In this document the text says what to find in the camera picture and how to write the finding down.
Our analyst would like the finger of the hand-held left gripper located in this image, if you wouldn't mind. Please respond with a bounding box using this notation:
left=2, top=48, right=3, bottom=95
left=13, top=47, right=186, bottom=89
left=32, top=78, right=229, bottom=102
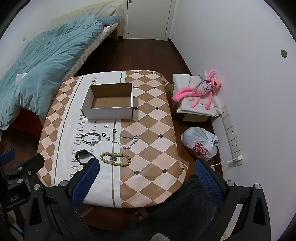
left=7, top=153, right=44, bottom=184
left=0, top=149, right=15, bottom=165

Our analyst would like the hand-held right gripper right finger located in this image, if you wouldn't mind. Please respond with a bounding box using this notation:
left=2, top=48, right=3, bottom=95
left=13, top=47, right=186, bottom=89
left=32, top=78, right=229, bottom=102
left=194, top=159, right=271, bottom=241

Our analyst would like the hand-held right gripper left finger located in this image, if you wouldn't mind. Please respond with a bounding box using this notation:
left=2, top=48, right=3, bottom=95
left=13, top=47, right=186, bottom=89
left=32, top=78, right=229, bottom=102
left=24, top=156, right=101, bottom=241

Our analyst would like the wooden bead bracelet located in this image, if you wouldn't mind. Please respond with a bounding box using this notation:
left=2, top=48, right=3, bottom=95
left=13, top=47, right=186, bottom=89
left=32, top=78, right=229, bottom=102
left=100, top=152, right=131, bottom=167

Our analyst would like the black watch band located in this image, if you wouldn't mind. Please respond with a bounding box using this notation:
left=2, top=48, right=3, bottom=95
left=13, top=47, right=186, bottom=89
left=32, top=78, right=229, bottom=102
left=74, top=149, right=89, bottom=165

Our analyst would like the silver chain bracelet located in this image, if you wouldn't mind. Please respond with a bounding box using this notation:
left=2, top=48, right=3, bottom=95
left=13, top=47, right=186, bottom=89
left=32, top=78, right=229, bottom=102
left=81, top=132, right=102, bottom=146

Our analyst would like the silver necklace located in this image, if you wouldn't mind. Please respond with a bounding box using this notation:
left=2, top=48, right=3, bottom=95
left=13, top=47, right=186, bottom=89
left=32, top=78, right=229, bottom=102
left=112, top=136, right=140, bottom=150

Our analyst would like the cardboard box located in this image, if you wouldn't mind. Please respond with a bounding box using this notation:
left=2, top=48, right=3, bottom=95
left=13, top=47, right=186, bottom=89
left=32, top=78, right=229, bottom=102
left=81, top=83, right=134, bottom=120

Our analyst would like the dark fuzzy cloth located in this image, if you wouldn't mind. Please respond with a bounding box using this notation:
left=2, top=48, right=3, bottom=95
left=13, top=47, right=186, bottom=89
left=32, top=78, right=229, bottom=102
left=136, top=178, right=222, bottom=241

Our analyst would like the white plastic bag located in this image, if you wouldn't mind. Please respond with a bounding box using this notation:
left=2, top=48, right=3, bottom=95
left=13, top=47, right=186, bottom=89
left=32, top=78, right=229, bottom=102
left=181, top=127, right=220, bottom=159

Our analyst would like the checkered printed tablecloth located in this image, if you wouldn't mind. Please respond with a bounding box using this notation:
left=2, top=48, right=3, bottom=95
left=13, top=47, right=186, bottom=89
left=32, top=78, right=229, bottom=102
left=37, top=70, right=190, bottom=208

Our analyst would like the pink plush toy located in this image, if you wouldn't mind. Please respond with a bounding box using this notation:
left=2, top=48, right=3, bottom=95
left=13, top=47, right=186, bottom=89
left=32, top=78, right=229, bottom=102
left=171, top=70, right=223, bottom=110

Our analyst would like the white cloth-covered box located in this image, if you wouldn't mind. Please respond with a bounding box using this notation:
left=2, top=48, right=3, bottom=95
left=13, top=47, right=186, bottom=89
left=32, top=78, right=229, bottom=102
left=173, top=74, right=223, bottom=122

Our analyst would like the blue duvet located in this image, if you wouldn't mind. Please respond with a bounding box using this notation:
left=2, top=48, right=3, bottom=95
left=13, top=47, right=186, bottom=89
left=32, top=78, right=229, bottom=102
left=0, top=16, right=119, bottom=129

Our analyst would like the bed with patterned mattress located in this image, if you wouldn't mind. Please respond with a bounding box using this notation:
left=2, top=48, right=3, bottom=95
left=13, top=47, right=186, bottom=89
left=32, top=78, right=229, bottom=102
left=0, top=2, right=124, bottom=137

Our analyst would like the striped pillow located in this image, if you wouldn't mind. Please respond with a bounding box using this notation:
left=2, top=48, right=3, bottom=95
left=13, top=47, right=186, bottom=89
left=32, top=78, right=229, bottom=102
left=91, top=3, right=119, bottom=19

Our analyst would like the white door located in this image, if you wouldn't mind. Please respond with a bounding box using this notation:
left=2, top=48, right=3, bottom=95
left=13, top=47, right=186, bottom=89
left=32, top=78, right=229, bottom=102
left=123, top=0, right=175, bottom=41

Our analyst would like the white charger with cable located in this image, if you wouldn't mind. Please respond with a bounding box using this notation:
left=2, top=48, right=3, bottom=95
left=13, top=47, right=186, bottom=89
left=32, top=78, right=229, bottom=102
left=211, top=155, right=244, bottom=167

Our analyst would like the wire clothes hanger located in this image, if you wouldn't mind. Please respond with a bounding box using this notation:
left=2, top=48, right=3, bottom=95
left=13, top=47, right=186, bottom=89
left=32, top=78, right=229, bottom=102
left=193, top=75, right=210, bottom=95

